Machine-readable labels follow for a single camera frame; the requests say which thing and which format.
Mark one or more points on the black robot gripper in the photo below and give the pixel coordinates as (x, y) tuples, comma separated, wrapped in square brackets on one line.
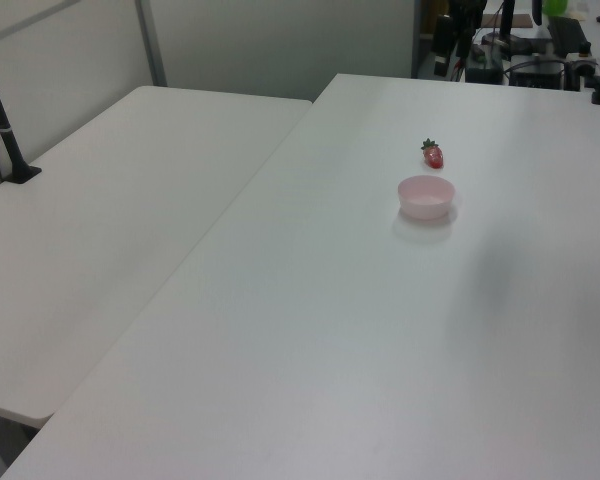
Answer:
[(464, 15)]

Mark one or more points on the red toy strawberry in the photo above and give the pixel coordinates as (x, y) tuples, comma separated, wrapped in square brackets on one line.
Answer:
[(434, 157)]

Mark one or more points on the pink plastic bowl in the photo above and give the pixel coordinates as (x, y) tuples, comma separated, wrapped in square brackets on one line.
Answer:
[(425, 207)]

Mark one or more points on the small black box green label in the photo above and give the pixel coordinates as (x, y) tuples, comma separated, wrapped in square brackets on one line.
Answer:
[(485, 70)]

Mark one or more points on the black monitor stand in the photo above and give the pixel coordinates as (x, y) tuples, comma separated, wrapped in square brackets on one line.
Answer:
[(506, 20)]

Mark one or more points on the brown flat board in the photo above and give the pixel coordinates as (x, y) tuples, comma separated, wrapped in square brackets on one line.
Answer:
[(522, 21)]

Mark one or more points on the black equipment box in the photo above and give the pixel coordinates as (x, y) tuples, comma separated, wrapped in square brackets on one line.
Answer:
[(537, 75)]

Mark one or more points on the green round object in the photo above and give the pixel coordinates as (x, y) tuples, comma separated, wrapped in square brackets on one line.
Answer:
[(556, 6)]

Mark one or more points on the black keyboard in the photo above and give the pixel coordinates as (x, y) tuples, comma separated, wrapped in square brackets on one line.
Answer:
[(567, 35)]

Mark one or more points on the black camera pole with base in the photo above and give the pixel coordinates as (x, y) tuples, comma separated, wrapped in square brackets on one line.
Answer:
[(10, 145)]

